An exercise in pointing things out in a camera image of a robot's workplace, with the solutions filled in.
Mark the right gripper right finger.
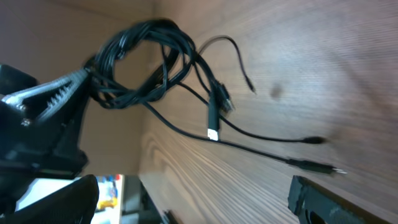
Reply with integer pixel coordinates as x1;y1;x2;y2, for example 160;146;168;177
288;175;386;224

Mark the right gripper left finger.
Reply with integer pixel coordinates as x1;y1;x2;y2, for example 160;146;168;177
1;175;99;224

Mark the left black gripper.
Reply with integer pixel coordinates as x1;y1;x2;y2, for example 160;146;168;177
1;64;90;212

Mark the black cable bundle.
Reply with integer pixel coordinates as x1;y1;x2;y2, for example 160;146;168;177
83;18;348;175

